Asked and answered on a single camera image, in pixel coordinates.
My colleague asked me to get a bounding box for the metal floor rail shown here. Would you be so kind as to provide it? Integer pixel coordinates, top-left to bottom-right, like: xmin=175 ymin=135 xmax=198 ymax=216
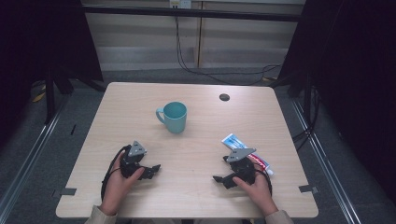
xmin=290 ymin=98 xmax=363 ymax=224
xmin=0 ymin=99 xmax=68 ymax=218

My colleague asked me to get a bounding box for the grey tape piece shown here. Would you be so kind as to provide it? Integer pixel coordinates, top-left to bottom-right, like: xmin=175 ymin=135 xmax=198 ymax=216
xmin=60 ymin=187 xmax=78 ymax=197
xmin=298 ymin=184 xmax=319 ymax=194

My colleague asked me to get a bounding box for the black curtain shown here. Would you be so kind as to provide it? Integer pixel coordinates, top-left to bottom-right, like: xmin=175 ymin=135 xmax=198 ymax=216
xmin=276 ymin=0 xmax=396 ymax=204
xmin=0 ymin=0 xmax=105 ymax=147

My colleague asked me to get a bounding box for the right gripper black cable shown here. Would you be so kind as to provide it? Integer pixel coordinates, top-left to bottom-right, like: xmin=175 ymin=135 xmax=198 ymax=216
xmin=254 ymin=169 xmax=274 ymax=198

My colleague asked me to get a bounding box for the teal cup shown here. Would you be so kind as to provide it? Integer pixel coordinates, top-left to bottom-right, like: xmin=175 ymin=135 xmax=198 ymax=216
xmin=155 ymin=101 xmax=189 ymax=135

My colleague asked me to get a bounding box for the person's left hand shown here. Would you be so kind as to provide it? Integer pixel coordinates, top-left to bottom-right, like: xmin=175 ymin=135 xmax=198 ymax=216
xmin=98 ymin=150 xmax=146 ymax=217

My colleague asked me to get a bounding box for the wall power outlet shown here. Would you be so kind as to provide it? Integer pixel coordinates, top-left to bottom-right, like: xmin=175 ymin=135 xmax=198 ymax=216
xmin=168 ymin=0 xmax=192 ymax=9

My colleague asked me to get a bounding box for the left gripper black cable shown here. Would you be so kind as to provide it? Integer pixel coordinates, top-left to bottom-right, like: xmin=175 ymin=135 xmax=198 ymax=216
xmin=100 ymin=144 xmax=133 ymax=202

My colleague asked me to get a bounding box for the black floor cable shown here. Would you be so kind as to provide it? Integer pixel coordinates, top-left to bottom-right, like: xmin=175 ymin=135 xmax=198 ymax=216
xmin=173 ymin=15 xmax=283 ymax=87

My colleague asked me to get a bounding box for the person's right hand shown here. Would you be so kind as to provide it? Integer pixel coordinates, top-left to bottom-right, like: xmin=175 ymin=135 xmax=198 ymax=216
xmin=232 ymin=155 xmax=279 ymax=217

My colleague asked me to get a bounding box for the toothpaste tube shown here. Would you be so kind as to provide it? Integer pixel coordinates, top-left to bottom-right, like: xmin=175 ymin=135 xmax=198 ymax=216
xmin=220 ymin=133 xmax=276 ymax=177

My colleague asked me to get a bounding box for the black horizontal bar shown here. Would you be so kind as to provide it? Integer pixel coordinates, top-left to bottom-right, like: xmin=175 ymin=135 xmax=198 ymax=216
xmin=81 ymin=5 xmax=304 ymax=23

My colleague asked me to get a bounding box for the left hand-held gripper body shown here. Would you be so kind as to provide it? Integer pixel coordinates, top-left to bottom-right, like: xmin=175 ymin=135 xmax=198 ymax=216
xmin=120 ymin=140 xmax=148 ymax=180

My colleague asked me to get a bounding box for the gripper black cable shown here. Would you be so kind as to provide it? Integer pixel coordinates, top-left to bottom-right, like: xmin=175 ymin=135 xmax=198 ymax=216
xmin=100 ymin=144 xmax=133 ymax=202
xmin=254 ymin=169 xmax=274 ymax=198

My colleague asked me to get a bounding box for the bundle of black cables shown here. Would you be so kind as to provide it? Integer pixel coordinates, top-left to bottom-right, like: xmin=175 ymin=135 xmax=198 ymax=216
xmin=291 ymin=86 xmax=322 ymax=152

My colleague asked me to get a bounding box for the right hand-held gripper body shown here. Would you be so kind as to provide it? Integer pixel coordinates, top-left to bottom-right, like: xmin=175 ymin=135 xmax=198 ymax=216
xmin=224 ymin=147 xmax=258 ymax=185

